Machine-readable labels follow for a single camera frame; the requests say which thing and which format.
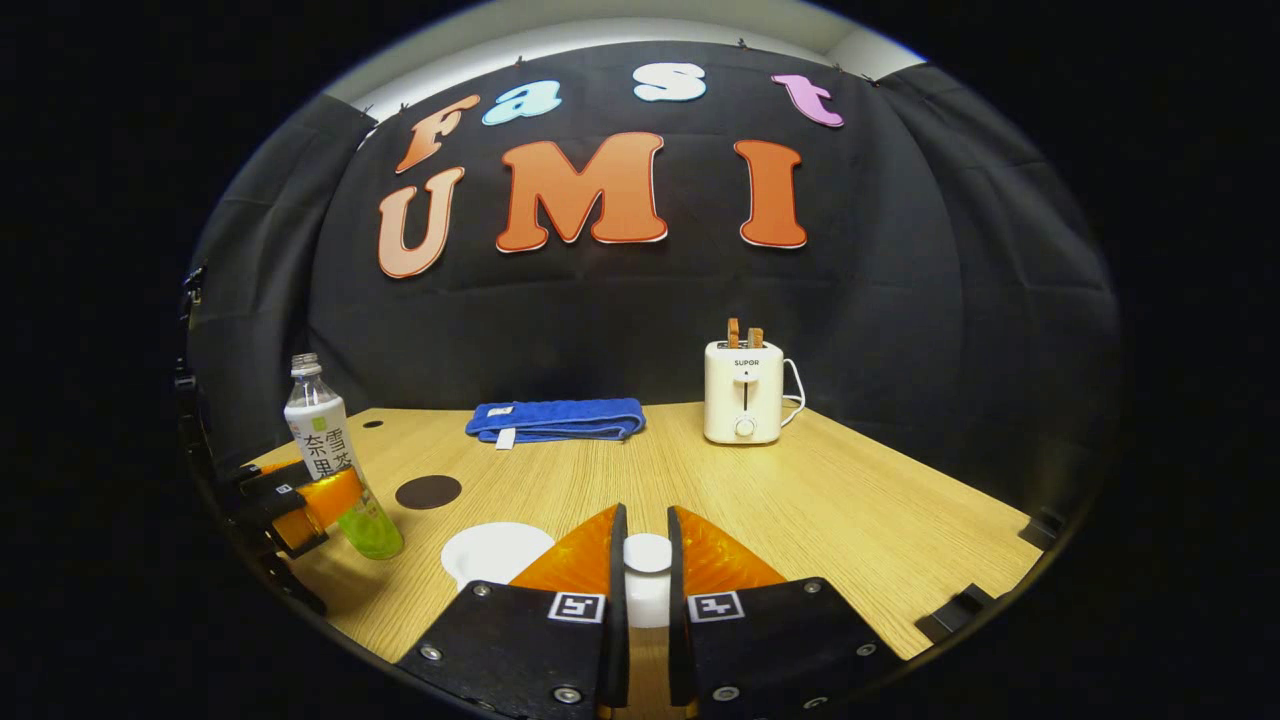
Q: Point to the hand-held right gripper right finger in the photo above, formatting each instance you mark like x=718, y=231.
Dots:
x=677, y=600

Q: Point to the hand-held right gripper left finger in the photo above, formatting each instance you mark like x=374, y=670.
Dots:
x=618, y=600

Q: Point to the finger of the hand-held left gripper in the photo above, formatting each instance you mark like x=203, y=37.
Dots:
x=320, y=505
x=265, y=472

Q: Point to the clear water bottle green drink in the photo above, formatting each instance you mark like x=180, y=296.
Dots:
x=325, y=440

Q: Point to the black table edge bracket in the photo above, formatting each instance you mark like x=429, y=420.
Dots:
x=955, y=612
x=1042, y=530

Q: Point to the folded blue towel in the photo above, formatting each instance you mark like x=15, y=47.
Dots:
x=560, y=418

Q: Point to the white teacup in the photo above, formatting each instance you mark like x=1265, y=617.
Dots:
x=490, y=550

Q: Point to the white teacup lid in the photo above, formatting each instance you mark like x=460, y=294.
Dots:
x=647, y=560

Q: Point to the cream white toaster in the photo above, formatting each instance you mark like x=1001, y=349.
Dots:
x=742, y=395

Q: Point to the dark brown round coaster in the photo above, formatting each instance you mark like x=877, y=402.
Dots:
x=428, y=492

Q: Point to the black backdrop cloth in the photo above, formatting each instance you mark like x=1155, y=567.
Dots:
x=650, y=300

